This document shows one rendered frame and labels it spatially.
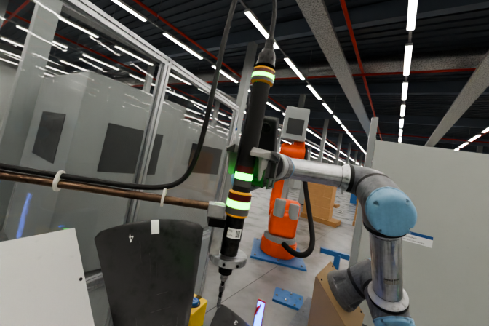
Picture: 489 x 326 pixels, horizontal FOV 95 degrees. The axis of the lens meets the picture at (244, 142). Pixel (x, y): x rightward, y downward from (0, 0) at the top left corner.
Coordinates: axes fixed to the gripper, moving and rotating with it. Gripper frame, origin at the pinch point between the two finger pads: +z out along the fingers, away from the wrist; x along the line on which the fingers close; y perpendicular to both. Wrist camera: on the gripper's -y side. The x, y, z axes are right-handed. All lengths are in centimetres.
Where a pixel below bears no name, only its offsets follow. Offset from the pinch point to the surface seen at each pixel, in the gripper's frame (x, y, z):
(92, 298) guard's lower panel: 70, 73, -35
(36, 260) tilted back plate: 40, 32, 6
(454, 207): -97, 7, -182
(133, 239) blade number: 20.4, 23.0, -0.1
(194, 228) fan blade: 13.3, 20.9, -11.3
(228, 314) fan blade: 6, 46, -26
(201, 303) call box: 22, 57, -41
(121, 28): 70, -39, -19
